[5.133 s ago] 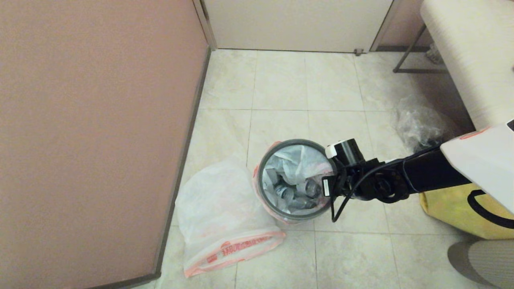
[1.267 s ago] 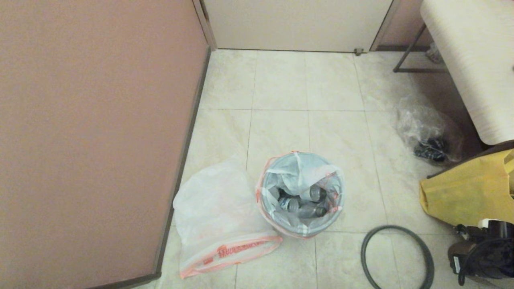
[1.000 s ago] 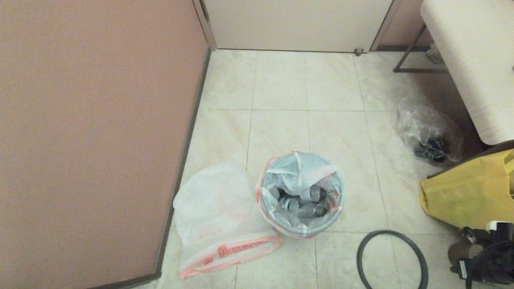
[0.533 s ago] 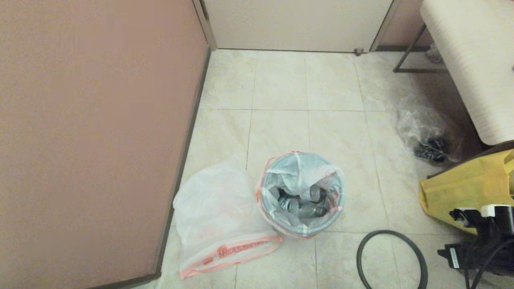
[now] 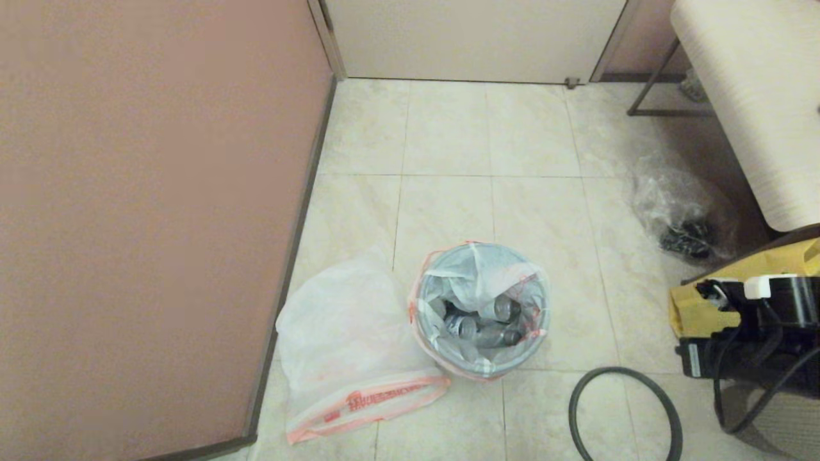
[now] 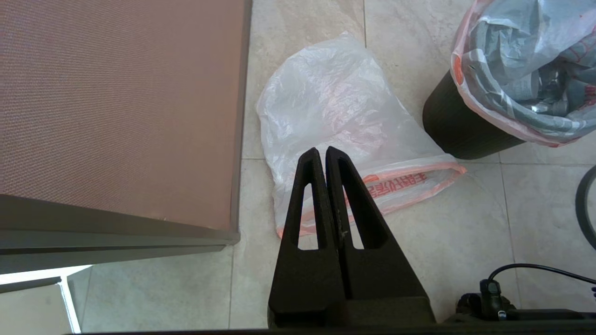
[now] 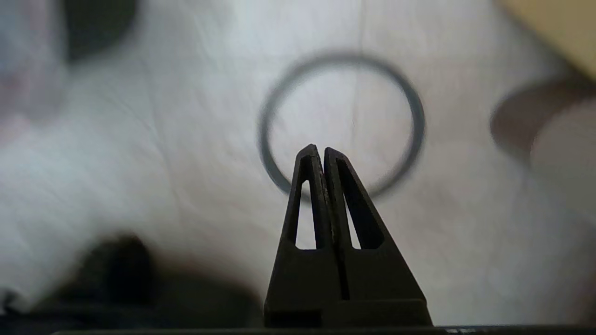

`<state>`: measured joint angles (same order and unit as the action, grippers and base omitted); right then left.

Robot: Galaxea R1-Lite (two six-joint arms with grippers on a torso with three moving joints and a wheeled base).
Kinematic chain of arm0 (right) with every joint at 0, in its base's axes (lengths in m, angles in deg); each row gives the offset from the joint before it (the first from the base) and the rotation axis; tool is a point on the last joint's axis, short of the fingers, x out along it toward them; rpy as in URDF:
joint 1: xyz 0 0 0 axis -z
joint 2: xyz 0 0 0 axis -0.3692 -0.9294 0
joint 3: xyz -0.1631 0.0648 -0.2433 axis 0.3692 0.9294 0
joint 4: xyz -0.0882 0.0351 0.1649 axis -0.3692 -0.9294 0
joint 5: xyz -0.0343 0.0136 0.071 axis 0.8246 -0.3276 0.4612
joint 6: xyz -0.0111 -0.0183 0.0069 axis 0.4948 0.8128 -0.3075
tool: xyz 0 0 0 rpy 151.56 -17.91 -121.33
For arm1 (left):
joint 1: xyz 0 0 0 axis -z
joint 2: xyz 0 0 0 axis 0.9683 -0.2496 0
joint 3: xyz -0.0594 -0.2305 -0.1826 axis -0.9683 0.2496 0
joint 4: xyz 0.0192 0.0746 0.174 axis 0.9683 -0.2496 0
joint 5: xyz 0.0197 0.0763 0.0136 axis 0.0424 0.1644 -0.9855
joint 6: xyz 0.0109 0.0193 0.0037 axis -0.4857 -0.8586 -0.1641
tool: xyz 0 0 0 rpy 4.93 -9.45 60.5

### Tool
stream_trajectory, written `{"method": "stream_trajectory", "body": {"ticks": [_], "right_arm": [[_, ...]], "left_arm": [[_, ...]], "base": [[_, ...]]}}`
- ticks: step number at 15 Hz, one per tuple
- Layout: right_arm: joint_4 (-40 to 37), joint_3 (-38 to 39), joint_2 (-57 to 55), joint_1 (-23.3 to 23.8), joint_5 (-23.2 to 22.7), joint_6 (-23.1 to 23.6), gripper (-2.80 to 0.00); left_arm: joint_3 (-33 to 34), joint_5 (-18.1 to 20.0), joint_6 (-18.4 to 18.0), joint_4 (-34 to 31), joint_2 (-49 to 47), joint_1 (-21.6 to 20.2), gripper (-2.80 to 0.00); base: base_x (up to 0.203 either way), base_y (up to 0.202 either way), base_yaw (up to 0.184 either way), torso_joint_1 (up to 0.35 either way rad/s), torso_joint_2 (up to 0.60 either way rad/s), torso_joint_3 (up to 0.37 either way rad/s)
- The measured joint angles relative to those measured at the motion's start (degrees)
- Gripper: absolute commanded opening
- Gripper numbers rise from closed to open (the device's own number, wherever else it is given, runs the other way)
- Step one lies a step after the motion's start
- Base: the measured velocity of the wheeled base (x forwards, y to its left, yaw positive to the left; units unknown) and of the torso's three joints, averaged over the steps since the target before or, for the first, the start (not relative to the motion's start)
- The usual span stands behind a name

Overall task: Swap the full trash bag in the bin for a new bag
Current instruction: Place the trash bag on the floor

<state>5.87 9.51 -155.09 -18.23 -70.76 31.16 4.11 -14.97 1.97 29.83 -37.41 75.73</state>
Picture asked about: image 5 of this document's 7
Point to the black round trash bin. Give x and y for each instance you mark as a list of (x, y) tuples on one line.
[(435, 272)]

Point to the clear plastic bottle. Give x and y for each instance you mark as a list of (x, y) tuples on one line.
[(506, 308), (496, 335), (461, 326)]

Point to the dark grey baseboard strip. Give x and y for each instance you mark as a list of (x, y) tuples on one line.
[(292, 256)]

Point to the clear bag with dark contents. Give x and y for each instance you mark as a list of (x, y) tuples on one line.
[(672, 205)]

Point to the grey door frame post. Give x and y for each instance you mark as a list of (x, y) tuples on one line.
[(327, 38), (615, 38)]

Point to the small clear plastic wrapper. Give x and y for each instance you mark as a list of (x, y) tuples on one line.
[(692, 85)]

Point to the small metal door stop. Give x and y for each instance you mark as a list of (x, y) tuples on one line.
[(571, 82)]

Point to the white door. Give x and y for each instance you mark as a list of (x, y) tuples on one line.
[(474, 38)]

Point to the yellow fabric bag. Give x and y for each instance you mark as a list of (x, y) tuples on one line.
[(769, 262)]

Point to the white plastic bag liner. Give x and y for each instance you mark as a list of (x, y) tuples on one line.
[(339, 333)]

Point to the grey ribbed round pad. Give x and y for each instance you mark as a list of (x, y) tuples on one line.
[(788, 429)]

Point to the dark metal table frame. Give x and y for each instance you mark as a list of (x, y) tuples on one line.
[(669, 113)]

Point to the white bag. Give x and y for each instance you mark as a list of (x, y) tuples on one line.
[(477, 269)]

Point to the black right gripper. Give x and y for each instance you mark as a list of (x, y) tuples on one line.
[(701, 357)]

